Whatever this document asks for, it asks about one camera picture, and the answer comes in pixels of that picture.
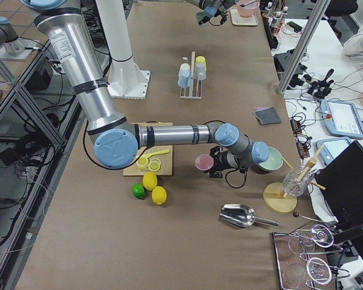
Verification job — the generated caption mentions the wine glass rack tray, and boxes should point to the wine glass rack tray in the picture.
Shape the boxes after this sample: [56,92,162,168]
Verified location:
[272,231,350,289]

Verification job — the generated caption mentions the yellow plastic knife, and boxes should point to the yellow plastic knife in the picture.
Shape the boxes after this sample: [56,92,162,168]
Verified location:
[142,149,170,158]

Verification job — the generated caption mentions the green bowl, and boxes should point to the green bowl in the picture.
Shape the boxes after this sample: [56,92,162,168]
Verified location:
[257,146,283,172]

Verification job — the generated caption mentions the pink bowl with ice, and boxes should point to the pink bowl with ice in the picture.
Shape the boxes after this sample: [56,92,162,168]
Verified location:
[236,1,260,17]

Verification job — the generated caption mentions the grey folded cloth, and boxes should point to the grey folded cloth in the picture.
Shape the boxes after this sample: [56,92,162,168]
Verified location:
[253,106,281,126]

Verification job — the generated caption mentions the pink plastic cup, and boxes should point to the pink plastic cup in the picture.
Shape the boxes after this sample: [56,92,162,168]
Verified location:
[195,154,214,173]

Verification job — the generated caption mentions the green plastic cup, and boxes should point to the green plastic cup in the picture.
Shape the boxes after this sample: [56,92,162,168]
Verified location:
[196,11,210,25]

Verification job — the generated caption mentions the blue plastic cup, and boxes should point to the blue plastic cup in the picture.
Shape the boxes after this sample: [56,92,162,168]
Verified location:
[177,69,191,88]

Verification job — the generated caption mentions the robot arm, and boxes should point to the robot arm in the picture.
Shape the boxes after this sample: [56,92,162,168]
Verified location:
[186,0,238,26]
[25,1,269,171]

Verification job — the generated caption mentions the bamboo cutting board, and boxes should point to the bamboo cutting board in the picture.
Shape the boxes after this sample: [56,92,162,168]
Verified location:
[122,121,174,177]

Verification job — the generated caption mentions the beige tray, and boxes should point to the beige tray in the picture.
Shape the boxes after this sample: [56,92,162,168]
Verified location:
[230,7,258,27]

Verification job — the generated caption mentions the yellow plastic cup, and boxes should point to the yellow plastic cup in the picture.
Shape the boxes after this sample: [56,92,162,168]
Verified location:
[195,56,206,66]

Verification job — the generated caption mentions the white column base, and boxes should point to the white column base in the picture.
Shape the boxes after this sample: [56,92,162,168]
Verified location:
[96,0,150,100]

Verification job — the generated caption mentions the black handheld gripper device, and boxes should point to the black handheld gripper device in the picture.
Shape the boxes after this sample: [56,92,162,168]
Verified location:
[303,68,335,99]

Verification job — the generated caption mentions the blue teach pendant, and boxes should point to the blue teach pendant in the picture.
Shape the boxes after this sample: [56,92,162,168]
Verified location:
[320,100,363,140]
[316,137,353,166]

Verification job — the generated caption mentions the whole yellow lemon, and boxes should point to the whole yellow lemon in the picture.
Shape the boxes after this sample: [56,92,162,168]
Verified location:
[142,172,158,191]
[151,186,167,205]

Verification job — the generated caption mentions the black monitor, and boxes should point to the black monitor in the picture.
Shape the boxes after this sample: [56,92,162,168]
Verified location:
[315,141,363,225]

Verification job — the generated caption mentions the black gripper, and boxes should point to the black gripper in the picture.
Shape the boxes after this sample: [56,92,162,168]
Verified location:
[208,146,239,178]
[209,10,227,25]

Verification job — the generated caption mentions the green lime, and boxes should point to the green lime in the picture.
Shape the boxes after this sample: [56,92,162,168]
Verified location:
[132,183,146,199]

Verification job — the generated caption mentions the aluminium frame post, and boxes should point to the aluminium frame post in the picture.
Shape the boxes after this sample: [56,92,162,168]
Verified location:
[276,0,330,95]

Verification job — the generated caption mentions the lemon slice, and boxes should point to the lemon slice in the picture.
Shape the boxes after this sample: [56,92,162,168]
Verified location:
[148,158,162,172]
[136,156,149,170]

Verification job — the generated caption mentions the white wire cup holder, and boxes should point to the white wire cup holder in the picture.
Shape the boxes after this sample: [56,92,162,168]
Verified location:
[180,51,203,100]

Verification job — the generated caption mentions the metal scoop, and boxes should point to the metal scoop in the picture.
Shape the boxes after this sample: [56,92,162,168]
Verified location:
[220,204,280,228]

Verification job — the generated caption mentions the white plastic cup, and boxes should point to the white plastic cup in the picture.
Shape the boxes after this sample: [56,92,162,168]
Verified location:
[180,63,190,73]

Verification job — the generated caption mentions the glass mug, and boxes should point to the glass mug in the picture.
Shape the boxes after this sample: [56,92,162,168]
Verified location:
[283,166,314,196]

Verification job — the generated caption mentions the wooden mug tree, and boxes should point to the wooden mug tree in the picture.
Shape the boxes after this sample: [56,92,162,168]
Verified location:
[263,145,325,213]

